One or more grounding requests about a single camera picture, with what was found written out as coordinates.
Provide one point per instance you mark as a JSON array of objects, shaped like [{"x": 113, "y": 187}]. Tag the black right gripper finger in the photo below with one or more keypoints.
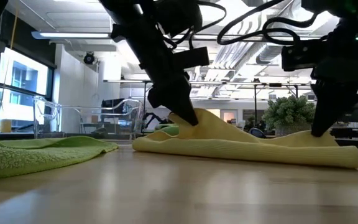
[{"x": 331, "y": 105}]

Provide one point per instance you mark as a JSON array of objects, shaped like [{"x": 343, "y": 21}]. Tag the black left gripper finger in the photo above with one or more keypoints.
[
  {"x": 158, "y": 98},
  {"x": 182, "y": 99}
]

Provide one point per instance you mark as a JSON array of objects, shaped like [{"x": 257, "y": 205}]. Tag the yellow microfiber towel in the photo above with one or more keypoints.
[{"x": 244, "y": 149}]

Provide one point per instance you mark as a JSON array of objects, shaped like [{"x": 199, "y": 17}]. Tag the fluffy green microfiber towel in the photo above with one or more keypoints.
[{"x": 26, "y": 155}]

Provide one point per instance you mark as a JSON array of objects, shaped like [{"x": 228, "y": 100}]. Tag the background black robot arm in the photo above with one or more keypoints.
[{"x": 154, "y": 118}]

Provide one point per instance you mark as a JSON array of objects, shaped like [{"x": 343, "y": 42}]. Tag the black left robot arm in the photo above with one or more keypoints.
[{"x": 126, "y": 12}]

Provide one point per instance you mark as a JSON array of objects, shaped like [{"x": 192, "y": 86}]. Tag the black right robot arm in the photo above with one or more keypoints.
[{"x": 337, "y": 7}]

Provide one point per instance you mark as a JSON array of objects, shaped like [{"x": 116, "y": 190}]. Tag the clear plastic basket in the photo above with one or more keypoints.
[{"x": 47, "y": 105}]

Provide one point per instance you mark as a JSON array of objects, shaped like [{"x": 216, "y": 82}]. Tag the black computer monitor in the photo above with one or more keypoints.
[
  {"x": 112, "y": 105},
  {"x": 351, "y": 112}
]

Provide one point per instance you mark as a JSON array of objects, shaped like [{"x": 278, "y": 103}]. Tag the green artificial potted plant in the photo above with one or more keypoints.
[{"x": 287, "y": 112}]

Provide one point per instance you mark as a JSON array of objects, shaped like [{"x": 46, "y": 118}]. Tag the long ceiling light bar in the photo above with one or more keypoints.
[{"x": 73, "y": 35}]

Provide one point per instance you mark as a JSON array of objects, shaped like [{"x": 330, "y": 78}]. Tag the dark blue round object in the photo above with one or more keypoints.
[{"x": 256, "y": 133}]

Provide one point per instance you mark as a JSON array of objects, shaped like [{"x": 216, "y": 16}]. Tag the large window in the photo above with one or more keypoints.
[{"x": 23, "y": 74}]

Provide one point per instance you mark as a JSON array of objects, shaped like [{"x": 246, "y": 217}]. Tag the yellow cylindrical container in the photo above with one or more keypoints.
[{"x": 5, "y": 126}]

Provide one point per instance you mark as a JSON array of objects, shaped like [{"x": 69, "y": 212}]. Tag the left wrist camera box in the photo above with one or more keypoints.
[{"x": 191, "y": 57}]

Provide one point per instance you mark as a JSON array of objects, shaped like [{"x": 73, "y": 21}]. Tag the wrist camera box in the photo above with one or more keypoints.
[
  {"x": 300, "y": 57},
  {"x": 191, "y": 57}
]

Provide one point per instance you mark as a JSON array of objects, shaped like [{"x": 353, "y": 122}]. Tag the black aluminium table frame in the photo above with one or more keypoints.
[{"x": 356, "y": 143}]

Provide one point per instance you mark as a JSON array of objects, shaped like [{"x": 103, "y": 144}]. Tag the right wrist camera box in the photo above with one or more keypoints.
[{"x": 300, "y": 57}]

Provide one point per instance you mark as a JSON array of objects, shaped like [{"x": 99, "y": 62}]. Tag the black round ceiling camera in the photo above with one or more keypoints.
[{"x": 89, "y": 58}]

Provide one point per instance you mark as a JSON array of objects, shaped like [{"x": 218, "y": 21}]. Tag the black gantry frame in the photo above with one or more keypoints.
[{"x": 255, "y": 102}]

